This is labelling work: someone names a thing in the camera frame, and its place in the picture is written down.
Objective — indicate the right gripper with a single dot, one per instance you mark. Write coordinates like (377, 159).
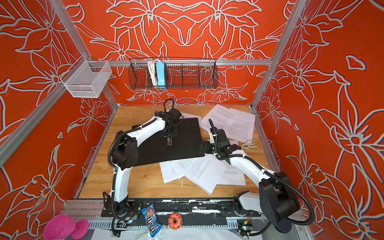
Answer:
(207, 144)

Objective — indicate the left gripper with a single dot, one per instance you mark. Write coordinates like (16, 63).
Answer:
(175, 133)

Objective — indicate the grey clip folder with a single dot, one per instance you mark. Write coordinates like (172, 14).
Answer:
(185, 145)

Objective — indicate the paper sheet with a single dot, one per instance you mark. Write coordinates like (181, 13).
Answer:
(232, 176)
(220, 116)
(169, 173)
(241, 126)
(190, 116)
(205, 172)

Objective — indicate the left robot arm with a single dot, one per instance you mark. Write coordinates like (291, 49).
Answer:
(124, 151)

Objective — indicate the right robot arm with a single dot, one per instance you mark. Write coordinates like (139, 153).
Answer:
(277, 199)

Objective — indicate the paper sheet under folder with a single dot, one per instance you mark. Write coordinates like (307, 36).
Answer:
(190, 116)

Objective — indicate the blue white box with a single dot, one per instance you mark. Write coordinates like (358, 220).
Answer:
(161, 72)

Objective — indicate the red toy wheel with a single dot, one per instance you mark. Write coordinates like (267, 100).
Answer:
(175, 221)

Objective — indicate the blue candy bag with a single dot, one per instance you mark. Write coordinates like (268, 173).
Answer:
(150, 217)

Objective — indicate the small green circuit board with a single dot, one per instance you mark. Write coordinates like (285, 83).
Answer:
(245, 228)

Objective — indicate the clear plastic bin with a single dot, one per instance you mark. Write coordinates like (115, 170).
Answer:
(86, 79)

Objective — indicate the dark round disc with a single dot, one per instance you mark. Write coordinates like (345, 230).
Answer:
(283, 227)

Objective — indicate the pink dumbbell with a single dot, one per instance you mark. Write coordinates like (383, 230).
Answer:
(62, 226)

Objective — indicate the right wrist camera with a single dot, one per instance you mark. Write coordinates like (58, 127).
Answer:
(221, 140)

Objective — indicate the white handled scissors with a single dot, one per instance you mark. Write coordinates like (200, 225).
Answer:
(249, 145)

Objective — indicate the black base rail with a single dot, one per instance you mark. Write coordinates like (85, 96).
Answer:
(226, 207)

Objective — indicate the black wire basket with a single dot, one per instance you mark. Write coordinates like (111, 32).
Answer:
(181, 74)

